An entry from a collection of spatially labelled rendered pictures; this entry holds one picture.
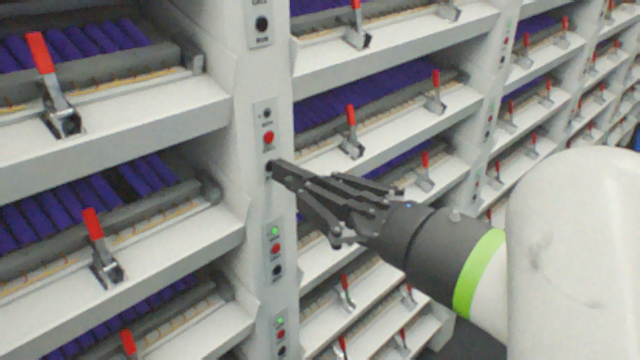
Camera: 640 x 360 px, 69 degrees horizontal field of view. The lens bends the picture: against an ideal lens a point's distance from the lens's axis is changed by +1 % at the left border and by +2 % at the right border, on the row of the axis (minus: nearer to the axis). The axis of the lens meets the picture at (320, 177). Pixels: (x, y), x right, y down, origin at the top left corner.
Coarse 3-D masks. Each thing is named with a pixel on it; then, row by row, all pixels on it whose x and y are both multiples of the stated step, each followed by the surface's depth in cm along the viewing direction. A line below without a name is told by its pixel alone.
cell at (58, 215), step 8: (48, 192) 58; (40, 200) 57; (48, 200) 57; (56, 200) 58; (48, 208) 57; (56, 208) 57; (56, 216) 56; (64, 216) 56; (56, 224) 56; (64, 224) 55; (72, 224) 56
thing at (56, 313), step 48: (192, 144) 66; (240, 192) 62; (144, 240) 59; (192, 240) 60; (240, 240) 67; (0, 288) 50; (48, 288) 52; (96, 288) 53; (144, 288) 57; (0, 336) 47; (48, 336) 49
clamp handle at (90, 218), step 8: (88, 216) 51; (96, 216) 51; (88, 224) 51; (96, 224) 51; (96, 232) 51; (96, 240) 52; (104, 240) 52; (104, 248) 52; (104, 256) 52; (104, 264) 52; (112, 264) 53
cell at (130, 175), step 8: (120, 168) 64; (128, 168) 64; (128, 176) 63; (136, 176) 63; (128, 184) 63; (136, 184) 62; (144, 184) 63; (136, 192) 62; (144, 192) 62; (152, 192) 62
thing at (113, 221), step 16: (160, 192) 62; (176, 192) 62; (192, 192) 64; (128, 208) 59; (144, 208) 59; (160, 208) 61; (80, 224) 55; (112, 224) 57; (128, 224) 59; (48, 240) 53; (64, 240) 53; (80, 240) 55; (16, 256) 51; (32, 256) 51; (48, 256) 53; (64, 256) 53; (0, 272) 49; (16, 272) 51; (48, 272) 52; (16, 288) 50
